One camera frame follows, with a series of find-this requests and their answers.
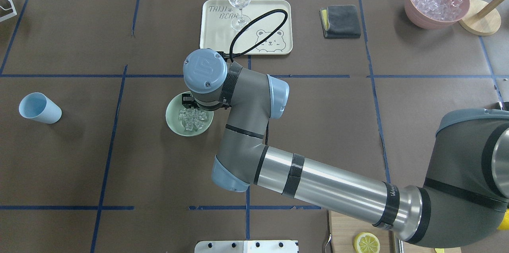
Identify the wooden round stand base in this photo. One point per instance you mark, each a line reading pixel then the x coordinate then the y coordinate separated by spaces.
pixel 482 18

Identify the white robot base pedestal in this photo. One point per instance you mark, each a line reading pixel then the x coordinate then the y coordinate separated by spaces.
pixel 247 246

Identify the grey folded cloth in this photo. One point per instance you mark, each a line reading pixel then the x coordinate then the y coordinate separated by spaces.
pixel 340 22

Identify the green ceramic bowl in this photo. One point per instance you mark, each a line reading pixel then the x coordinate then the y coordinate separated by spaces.
pixel 171 117

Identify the half lemon slice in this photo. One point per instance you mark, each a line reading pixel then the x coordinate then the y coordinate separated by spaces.
pixel 366 242

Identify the wooden cutting board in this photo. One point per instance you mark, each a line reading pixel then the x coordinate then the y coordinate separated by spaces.
pixel 344 229

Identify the white wire cup rack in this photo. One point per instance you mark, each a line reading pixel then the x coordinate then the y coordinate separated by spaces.
pixel 8 10

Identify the pink bowl with ice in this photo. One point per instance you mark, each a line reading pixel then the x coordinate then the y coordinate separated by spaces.
pixel 436 14

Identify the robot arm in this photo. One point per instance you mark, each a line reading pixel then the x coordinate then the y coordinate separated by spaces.
pixel 465 191

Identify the light blue plastic cup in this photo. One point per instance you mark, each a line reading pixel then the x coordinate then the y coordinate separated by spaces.
pixel 37 107

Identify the ice cubes in bowl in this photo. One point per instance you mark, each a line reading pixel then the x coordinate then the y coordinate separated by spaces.
pixel 194 120

